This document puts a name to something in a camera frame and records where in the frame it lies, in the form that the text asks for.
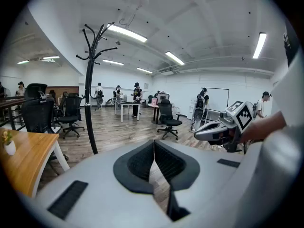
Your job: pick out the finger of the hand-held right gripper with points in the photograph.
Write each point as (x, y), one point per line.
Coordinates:
(209, 132)

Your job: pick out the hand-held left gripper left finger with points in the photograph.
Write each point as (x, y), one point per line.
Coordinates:
(95, 186)

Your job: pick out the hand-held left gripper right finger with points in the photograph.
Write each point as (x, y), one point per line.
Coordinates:
(209, 174)

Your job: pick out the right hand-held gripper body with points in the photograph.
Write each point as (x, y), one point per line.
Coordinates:
(244, 117)

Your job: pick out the black coat rack stand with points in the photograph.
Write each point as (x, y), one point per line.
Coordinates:
(88, 98)

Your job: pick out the person's right forearm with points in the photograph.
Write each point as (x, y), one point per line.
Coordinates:
(263, 126)

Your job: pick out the whiteboard on stand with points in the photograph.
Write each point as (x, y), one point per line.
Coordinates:
(218, 98)

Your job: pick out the black office chair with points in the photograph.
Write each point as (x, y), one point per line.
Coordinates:
(71, 108)
(38, 113)
(166, 113)

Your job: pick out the black framed board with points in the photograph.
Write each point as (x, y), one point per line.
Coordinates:
(163, 97)

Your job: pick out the round table with black base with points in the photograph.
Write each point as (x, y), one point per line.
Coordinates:
(155, 110)

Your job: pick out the pink box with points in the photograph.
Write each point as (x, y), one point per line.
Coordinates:
(154, 101)

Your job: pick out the ceiling light bar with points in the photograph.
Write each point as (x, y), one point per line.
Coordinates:
(23, 62)
(113, 62)
(259, 45)
(144, 70)
(175, 58)
(51, 57)
(127, 33)

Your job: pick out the wooden table with white legs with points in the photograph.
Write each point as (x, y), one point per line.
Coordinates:
(26, 155)

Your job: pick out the white table with dark top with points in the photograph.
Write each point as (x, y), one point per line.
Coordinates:
(126, 102)

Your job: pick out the small potted plant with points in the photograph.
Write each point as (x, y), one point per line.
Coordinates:
(10, 146)

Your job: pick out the brown wooden cabinet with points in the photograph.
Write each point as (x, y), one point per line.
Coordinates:
(61, 91)

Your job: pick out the black railing with wooden handrail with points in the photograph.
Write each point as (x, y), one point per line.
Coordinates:
(9, 103)

